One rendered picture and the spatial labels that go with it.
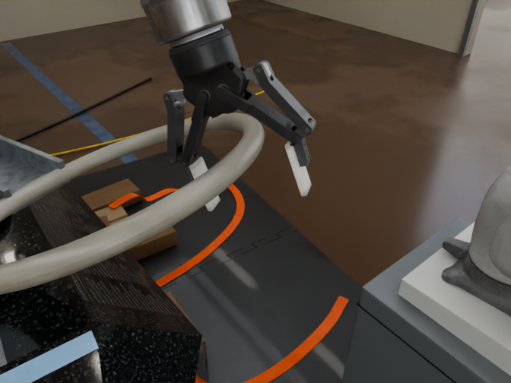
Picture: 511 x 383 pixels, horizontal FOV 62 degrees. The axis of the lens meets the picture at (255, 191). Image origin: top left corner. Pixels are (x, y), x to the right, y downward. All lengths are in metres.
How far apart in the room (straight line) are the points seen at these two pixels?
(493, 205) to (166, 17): 0.65
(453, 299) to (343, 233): 1.45
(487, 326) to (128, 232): 0.71
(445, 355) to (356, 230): 1.51
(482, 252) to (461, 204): 1.85
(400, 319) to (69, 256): 0.71
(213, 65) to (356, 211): 2.10
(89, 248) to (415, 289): 0.70
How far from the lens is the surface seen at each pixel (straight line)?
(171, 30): 0.49
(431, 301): 0.96
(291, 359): 1.80
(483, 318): 0.96
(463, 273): 1.00
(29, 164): 0.98
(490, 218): 0.90
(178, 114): 0.56
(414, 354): 1.02
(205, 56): 0.49
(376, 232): 2.41
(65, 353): 0.97
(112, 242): 0.45
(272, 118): 0.50
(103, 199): 2.54
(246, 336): 1.86
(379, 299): 0.99
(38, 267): 0.47
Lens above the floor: 1.53
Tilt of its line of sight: 36 degrees down
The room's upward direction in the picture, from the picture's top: straight up
